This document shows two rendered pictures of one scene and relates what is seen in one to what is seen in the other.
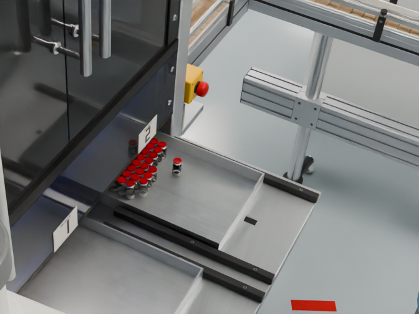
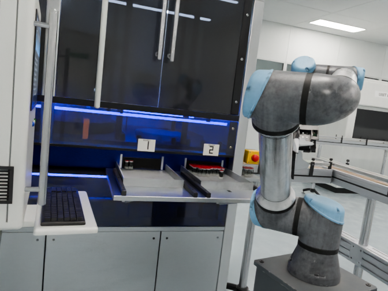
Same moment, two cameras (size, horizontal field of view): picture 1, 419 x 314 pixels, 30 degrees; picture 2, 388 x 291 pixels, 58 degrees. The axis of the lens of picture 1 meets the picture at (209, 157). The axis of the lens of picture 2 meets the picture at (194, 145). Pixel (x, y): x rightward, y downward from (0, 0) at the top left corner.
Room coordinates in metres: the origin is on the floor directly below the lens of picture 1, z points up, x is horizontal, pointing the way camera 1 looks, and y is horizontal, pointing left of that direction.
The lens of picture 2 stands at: (0.14, -1.18, 1.26)
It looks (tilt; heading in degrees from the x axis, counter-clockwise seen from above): 7 degrees down; 51
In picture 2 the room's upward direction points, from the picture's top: 7 degrees clockwise
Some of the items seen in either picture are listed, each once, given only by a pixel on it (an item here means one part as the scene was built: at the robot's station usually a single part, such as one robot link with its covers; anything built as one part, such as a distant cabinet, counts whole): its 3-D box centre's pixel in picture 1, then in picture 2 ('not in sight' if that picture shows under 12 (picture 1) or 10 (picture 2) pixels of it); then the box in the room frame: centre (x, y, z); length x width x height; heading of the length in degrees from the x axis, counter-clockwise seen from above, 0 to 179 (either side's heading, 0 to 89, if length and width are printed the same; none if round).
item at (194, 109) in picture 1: (170, 110); (247, 176); (1.63, 0.12, 0.87); 0.14 x 0.13 x 0.02; 69
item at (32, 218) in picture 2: not in sight; (53, 209); (0.56, 0.12, 0.79); 0.45 x 0.28 x 0.03; 73
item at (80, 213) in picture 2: not in sight; (62, 203); (0.59, 0.11, 0.82); 0.40 x 0.14 x 0.02; 73
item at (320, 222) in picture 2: not in sight; (319, 219); (1.08, -0.66, 0.96); 0.13 x 0.12 x 0.14; 118
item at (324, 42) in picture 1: (307, 114); (360, 259); (2.19, -0.33, 0.46); 0.09 x 0.09 x 0.77; 69
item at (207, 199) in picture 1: (178, 185); (214, 176); (1.32, 0.07, 0.90); 0.34 x 0.26 x 0.04; 69
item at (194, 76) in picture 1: (184, 82); (250, 156); (1.60, 0.09, 1.00); 0.08 x 0.07 x 0.07; 69
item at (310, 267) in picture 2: not in sight; (315, 257); (1.08, -0.67, 0.84); 0.15 x 0.15 x 0.10
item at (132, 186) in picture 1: (146, 169); (208, 171); (1.35, 0.15, 0.91); 0.18 x 0.02 x 0.05; 159
